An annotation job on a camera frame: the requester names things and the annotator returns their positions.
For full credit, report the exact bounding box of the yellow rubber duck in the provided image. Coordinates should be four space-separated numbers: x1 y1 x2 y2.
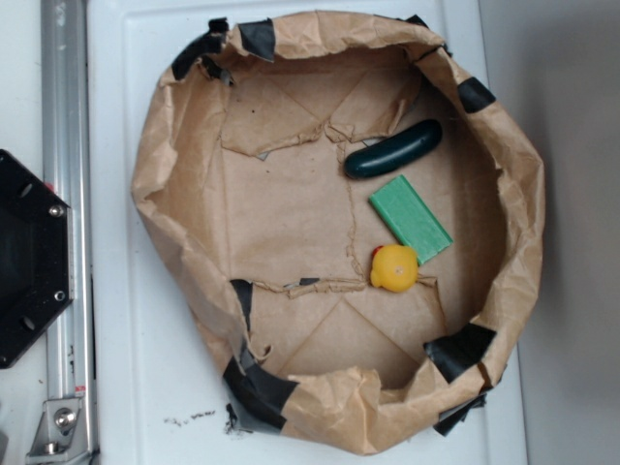
370 244 419 293

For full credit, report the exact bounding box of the brown paper bag basin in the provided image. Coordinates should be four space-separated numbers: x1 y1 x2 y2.
132 12 545 455

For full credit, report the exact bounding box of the green rectangular block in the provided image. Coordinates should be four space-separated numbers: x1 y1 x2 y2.
369 175 453 265

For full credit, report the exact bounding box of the dark green cucumber toy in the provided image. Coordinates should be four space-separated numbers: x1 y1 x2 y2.
343 119 443 179

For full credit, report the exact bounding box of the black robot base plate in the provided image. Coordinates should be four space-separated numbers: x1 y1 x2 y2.
1 150 72 369

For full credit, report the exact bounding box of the aluminium extrusion rail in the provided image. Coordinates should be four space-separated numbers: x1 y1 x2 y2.
40 0 100 465

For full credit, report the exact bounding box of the metal corner bracket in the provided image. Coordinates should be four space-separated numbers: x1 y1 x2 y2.
25 397 88 464

